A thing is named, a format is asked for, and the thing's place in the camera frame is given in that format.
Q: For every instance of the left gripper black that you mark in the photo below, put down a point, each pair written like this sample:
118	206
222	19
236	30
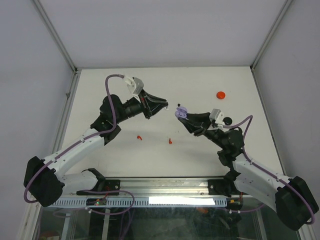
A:
151	108

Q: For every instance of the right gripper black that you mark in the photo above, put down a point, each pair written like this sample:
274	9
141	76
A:
195	121

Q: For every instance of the purple earbud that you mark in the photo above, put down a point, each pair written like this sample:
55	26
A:
180	113

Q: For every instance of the purple charging case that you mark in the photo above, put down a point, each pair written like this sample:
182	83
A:
181	109

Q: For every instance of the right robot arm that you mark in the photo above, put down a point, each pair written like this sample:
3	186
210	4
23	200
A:
289	197

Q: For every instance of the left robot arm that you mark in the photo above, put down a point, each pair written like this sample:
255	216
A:
47	179

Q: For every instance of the orange round case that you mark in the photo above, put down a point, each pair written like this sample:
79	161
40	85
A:
221	95

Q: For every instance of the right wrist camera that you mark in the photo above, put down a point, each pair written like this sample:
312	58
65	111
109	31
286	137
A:
216	118

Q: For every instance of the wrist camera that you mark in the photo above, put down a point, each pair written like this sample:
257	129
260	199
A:
134	85
216	118

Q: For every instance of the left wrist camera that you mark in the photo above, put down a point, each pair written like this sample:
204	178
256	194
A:
134	85

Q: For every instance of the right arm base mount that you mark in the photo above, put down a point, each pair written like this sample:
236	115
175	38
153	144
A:
219	187

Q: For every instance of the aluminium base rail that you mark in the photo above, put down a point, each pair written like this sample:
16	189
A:
169	186

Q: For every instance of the white slotted cable duct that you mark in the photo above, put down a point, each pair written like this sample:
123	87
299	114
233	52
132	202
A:
140	202

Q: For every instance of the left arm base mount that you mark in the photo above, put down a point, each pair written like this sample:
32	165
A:
107	187

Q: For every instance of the left aluminium frame post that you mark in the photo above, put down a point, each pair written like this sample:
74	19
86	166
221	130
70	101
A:
54	34

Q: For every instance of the aluminium frame post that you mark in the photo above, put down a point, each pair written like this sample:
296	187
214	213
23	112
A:
272	31
54	34

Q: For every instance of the right aluminium frame post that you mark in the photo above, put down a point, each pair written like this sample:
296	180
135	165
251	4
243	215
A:
272	31

